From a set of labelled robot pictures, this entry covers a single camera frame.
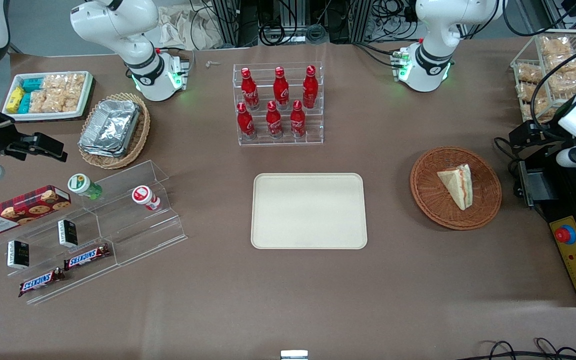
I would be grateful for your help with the white rectangular snack tray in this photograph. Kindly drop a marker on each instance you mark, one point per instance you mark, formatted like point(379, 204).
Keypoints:
point(48, 116)

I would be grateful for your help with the clear acrylic bottle rack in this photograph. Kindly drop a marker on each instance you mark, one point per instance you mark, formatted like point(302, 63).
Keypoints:
point(318, 130)

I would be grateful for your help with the small black white box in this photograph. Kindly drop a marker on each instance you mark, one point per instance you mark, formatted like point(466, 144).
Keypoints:
point(18, 254)
point(67, 233)

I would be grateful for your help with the clear acrylic stepped shelf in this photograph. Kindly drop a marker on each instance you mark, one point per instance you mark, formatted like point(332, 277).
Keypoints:
point(138, 235)

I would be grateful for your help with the red tartan cookie box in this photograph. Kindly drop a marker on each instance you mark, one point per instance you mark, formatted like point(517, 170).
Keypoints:
point(18, 210)

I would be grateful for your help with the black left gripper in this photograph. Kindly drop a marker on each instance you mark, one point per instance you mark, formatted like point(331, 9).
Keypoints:
point(532, 134)

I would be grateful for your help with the aluminium frame rack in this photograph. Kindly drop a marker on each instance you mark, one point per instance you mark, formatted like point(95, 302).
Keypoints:
point(228, 22)

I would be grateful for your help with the brown wicker basket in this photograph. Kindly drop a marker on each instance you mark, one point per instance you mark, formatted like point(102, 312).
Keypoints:
point(433, 195)

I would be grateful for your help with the red cola bottle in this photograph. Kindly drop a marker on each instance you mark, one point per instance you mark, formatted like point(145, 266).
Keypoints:
point(297, 119)
point(273, 120)
point(310, 87)
point(249, 90)
point(281, 89)
point(245, 121)

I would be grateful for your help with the crumpled beige paper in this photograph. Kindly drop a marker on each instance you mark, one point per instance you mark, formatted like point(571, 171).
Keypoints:
point(183, 27)

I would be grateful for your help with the yellow snack pack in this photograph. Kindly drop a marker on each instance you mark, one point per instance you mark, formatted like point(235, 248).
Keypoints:
point(15, 99)

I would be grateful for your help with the clear fried snack bag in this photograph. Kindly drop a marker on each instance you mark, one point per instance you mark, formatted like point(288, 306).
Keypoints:
point(527, 91)
point(565, 65)
point(555, 46)
point(530, 74)
point(543, 107)
point(563, 86)

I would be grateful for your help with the small beige clip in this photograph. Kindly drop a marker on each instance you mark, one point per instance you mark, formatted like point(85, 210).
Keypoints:
point(212, 63)

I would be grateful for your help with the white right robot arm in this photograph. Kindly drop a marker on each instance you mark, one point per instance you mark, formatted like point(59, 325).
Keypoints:
point(118, 25)

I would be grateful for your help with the clear rice cracker bag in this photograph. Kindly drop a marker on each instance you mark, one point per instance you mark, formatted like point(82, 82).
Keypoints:
point(54, 102)
point(76, 82)
point(38, 101)
point(55, 82)
point(71, 100)

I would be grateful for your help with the cream plastic tray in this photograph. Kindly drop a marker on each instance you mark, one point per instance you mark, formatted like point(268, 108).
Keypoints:
point(308, 210)

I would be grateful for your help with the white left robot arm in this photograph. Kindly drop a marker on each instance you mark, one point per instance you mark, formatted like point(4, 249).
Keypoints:
point(433, 60)

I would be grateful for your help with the light wicker basket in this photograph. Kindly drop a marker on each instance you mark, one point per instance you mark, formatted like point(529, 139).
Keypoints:
point(140, 135)

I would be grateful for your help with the snickers chocolate bar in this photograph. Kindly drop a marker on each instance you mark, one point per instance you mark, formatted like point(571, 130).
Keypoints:
point(87, 256)
point(40, 282)

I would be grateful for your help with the teal snack pack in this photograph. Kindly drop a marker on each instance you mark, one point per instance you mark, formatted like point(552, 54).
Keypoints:
point(25, 103)
point(33, 85)

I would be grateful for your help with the aluminium foil container stack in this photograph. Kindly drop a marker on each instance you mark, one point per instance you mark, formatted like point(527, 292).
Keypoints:
point(110, 127)

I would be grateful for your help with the silver metal bracket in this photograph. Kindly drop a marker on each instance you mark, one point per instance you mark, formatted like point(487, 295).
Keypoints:
point(294, 355)

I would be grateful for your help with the triangular sandwich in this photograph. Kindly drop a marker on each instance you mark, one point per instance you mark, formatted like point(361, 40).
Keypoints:
point(459, 187)

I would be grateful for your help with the green drink bottle white cap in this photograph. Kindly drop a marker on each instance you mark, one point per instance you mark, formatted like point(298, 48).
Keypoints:
point(83, 185)

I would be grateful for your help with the black equipment base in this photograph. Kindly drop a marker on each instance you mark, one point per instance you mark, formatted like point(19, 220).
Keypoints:
point(535, 185)

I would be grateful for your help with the small red white bottle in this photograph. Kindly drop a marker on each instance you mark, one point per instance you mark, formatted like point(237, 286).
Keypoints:
point(144, 196)

